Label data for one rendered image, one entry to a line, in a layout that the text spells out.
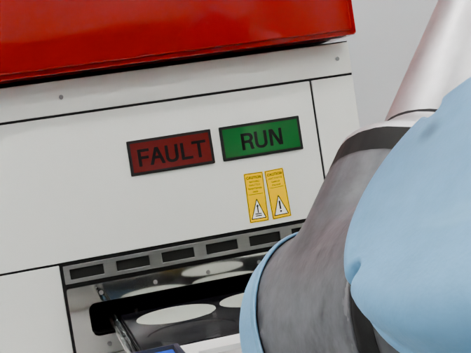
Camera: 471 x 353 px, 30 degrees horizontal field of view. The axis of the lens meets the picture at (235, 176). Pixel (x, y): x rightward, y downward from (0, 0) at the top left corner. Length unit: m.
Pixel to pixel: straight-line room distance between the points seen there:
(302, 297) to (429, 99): 0.12
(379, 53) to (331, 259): 2.58
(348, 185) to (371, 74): 2.52
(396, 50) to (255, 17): 1.78
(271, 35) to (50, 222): 0.39
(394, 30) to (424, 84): 2.52
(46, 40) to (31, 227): 0.25
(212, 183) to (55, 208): 0.22
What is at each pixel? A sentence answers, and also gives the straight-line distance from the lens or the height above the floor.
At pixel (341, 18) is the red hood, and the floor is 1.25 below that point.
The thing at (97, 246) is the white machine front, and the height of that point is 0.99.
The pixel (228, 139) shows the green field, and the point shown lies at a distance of 1.23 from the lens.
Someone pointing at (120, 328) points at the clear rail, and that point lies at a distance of 1.08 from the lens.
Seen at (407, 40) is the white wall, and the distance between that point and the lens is 2.98.
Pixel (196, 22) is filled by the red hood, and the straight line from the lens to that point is 1.18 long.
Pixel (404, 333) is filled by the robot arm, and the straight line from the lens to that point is 0.27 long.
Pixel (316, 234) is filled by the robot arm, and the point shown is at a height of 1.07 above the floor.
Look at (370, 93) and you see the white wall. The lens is 2.91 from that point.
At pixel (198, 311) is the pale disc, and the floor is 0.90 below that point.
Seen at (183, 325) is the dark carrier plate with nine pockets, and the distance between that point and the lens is 1.05.
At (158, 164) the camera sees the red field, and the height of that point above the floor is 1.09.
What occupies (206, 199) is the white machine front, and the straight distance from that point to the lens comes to 1.22.
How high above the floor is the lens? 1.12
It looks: 3 degrees down
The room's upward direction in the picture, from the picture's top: 9 degrees counter-clockwise
